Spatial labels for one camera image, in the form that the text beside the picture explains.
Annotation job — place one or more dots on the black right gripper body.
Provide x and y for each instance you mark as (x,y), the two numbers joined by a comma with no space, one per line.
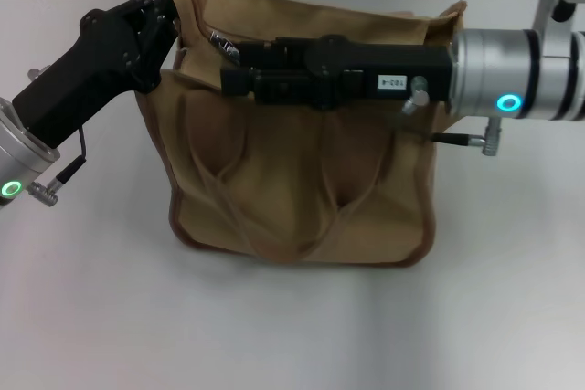
(388,68)

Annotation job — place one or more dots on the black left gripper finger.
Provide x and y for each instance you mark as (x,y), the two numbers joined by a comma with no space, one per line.
(162,8)
(151,56)

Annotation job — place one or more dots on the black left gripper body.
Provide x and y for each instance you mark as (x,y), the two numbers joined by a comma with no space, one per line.
(82,75)

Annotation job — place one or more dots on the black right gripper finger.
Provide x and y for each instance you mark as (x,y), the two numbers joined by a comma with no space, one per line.
(279,54)
(274,86)

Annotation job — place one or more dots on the metal zipper pull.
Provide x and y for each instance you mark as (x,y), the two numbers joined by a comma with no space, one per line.
(226,45)

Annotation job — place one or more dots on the khaki fabric food bag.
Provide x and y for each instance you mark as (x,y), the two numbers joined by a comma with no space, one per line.
(297,180)

